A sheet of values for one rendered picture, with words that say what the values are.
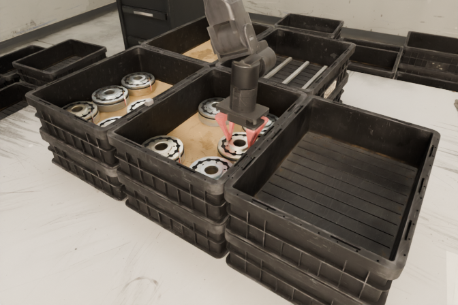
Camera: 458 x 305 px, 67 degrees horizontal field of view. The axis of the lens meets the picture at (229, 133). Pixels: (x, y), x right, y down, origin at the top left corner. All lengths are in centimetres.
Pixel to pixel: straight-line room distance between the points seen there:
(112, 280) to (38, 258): 18
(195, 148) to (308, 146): 28
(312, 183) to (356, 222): 12
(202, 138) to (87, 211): 33
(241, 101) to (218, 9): 18
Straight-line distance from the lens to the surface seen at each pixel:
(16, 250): 94
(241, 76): 70
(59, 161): 108
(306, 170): 82
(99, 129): 80
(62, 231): 93
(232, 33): 68
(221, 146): 81
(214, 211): 69
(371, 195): 80
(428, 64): 234
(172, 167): 66
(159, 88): 113
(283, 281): 71
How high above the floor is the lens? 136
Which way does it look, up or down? 36 degrees down
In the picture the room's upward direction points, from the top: straight up
